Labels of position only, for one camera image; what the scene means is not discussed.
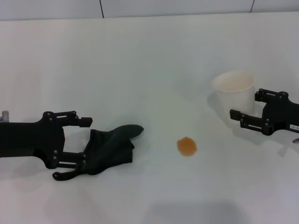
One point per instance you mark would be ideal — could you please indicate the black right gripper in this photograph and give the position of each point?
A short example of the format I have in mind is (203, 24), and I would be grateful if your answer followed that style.
(282, 116)

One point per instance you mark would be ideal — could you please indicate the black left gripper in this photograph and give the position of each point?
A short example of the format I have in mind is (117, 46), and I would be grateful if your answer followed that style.
(30, 140)

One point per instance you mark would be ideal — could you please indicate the white paper cup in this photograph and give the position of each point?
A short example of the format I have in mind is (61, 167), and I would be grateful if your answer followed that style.
(233, 93)

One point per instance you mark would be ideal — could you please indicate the dark blue rag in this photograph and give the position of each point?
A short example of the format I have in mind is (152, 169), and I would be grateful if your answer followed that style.
(107, 149)

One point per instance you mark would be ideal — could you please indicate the orange-brown liquid stain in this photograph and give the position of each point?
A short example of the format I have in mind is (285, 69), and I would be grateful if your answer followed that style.
(187, 146)

